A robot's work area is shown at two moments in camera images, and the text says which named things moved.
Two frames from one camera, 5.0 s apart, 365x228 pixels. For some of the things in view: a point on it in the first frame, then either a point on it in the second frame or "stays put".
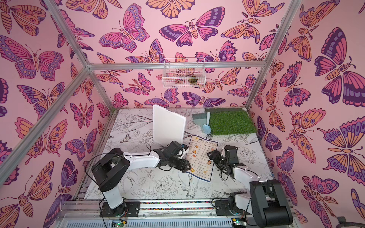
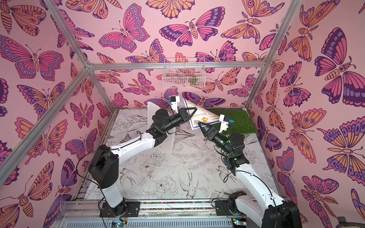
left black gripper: (184, 166) → (181, 115)
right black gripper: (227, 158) → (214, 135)
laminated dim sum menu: (201, 166) → (200, 115)
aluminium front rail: (180, 215) stays put
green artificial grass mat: (230, 120) stays put
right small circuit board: (239, 223) stays put
